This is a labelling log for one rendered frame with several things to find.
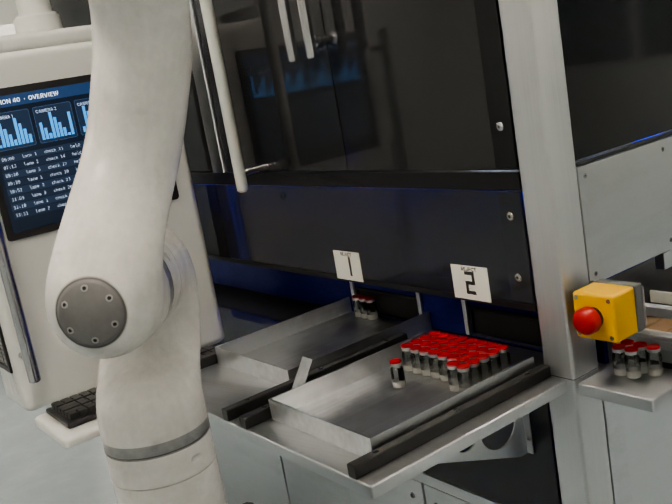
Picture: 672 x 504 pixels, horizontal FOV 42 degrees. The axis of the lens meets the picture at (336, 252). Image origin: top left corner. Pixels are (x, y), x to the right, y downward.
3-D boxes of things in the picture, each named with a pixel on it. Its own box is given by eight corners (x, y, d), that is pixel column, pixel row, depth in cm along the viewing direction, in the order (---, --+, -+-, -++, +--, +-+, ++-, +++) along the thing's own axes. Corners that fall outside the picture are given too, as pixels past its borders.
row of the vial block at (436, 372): (411, 366, 152) (407, 341, 151) (486, 386, 138) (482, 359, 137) (401, 370, 151) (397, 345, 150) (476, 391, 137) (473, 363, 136)
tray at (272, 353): (351, 311, 192) (348, 296, 191) (431, 328, 171) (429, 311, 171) (218, 363, 173) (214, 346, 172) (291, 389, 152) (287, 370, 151)
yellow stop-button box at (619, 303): (605, 322, 135) (600, 277, 133) (646, 328, 129) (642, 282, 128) (574, 337, 131) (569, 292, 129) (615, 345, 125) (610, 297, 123)
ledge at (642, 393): (632, 364, 142) (631, 353, 142) (706, 378, 132) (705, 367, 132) (578, 394, 134) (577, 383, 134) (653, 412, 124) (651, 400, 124)
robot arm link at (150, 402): (88, 466, 94) (34, 253, 88) (137, 399, 112) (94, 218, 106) (197, 452, 92) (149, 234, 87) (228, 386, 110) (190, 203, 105)
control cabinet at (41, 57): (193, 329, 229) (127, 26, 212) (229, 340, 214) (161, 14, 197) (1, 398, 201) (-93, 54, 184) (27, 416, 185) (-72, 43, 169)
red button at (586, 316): (587, 326, 130) (584, 301, 129) (610, 330, 126) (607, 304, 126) (571, 334, 128) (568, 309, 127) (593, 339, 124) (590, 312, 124)
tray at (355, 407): (425, 350, 160) (422, 332, 159) (536, 377, 139) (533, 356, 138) (272, 419, 141) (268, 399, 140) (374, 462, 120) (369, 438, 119)
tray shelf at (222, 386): (338, 317, 196) (337, 309, 196) (599, 374, 141) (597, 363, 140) (145, 392, 169) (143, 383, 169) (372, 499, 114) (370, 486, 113)
